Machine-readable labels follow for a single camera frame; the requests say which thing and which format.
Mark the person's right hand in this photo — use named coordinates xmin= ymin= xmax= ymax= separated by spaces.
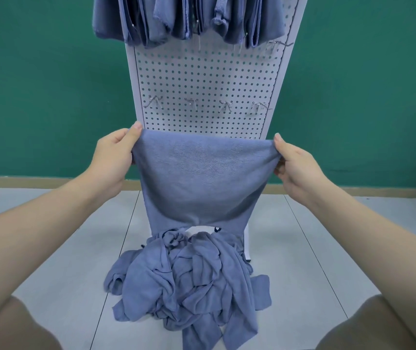
xmin=273 ymin=133 xmax=334 ymax=207

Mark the person's left hand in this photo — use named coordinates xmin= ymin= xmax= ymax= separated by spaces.
xmin=84 ymin=121 xmax=143 ymax=200

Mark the blue terry towel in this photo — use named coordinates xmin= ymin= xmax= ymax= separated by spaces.
xmin=131 ymin=129 xmax=281 ymax=252

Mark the person's left forearm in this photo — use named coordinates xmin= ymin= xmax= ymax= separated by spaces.
xmin=0 ymin=178 xmax=122 ymax=341

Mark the person's right forearm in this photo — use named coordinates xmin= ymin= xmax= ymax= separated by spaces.
xmin=302 ymin=180 xmax=416 ymax=326

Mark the white pegboard display rack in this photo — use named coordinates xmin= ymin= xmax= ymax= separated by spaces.
xmin=125 ymin=0 xmax=309 ymax=265

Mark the row of hanging blue towels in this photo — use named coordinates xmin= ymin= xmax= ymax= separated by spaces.
xmin=92 ymin=0 xmax=287 ymax=48

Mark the pile of crumpled blue towels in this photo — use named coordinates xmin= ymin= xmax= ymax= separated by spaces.
xmin=103 ymin=229 xmax=271 ymax=350

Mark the person's right leg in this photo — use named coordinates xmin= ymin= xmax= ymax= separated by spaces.
xmin=315 ymin=294 xmax=416 ymax=350

